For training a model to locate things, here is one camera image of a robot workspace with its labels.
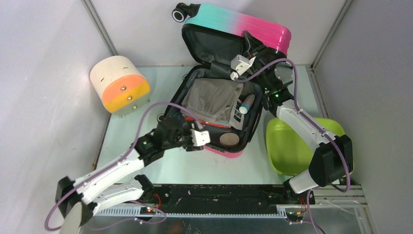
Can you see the orange red flat item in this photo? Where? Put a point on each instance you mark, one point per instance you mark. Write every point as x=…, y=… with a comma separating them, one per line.
x=215, y=124

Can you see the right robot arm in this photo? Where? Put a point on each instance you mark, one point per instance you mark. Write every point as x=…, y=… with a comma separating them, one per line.
x=332, y=154

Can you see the pink teal cartoon suitcase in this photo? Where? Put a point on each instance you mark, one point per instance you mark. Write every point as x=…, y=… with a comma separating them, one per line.
x=214, y=36

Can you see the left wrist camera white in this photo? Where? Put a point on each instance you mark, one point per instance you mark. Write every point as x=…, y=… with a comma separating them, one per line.
x=200, y=138

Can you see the grey folded garment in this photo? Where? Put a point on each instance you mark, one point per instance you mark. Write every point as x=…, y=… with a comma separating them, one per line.
x=212, y=99

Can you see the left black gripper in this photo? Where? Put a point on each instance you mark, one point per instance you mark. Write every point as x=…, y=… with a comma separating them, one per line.
x=187, y=126

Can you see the lime green plastic tray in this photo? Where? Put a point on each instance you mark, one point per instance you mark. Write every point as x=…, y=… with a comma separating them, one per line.
x=291, y=145

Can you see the brown round disc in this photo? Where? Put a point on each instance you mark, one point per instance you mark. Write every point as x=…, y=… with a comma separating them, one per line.
x=229, y=139

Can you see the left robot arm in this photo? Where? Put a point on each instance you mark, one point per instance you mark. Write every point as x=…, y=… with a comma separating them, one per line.
x=98, y=190

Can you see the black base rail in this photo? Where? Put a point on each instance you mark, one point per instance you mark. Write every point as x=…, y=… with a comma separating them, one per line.
x=219, y=199

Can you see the white tube with teal cap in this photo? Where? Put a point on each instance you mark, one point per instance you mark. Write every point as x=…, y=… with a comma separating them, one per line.
x=247, y=104

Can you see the grey cable duct strip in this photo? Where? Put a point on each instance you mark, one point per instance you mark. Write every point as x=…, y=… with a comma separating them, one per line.
x=146, y=211

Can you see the cream orange cylindrical container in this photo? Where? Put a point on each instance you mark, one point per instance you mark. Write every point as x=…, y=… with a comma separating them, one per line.
x=121, y=88

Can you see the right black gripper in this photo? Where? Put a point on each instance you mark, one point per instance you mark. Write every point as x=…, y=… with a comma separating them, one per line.
x=253, y=49

